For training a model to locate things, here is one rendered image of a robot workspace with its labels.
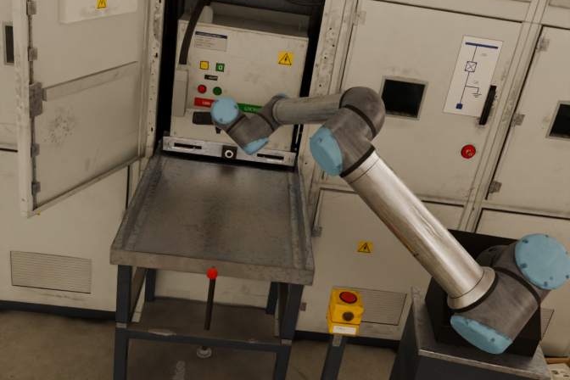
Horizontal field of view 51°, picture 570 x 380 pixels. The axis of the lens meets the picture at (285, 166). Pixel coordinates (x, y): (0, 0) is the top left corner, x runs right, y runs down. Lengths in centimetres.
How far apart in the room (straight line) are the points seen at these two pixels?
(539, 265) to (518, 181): 100
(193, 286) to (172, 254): 91
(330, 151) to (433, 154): 107
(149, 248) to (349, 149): 72
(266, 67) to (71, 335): 144
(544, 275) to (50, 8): 154
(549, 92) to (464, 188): 50
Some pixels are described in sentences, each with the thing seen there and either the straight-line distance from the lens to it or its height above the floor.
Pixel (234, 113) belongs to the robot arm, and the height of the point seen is 120.
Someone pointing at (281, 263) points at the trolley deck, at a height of 85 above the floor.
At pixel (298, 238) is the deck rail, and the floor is 85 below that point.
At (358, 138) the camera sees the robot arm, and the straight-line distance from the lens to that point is 148.
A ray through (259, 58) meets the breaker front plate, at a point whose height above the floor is 129.
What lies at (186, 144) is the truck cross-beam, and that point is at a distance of 244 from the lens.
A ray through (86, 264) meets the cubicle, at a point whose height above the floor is 30.
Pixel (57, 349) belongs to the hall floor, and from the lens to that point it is 280.
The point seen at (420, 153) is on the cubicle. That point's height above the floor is 102.
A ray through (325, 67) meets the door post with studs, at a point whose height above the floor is 130.
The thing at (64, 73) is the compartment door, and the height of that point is 127.
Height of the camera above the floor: 188
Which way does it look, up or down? 24 degrees down
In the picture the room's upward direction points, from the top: 9 degrees clockwise
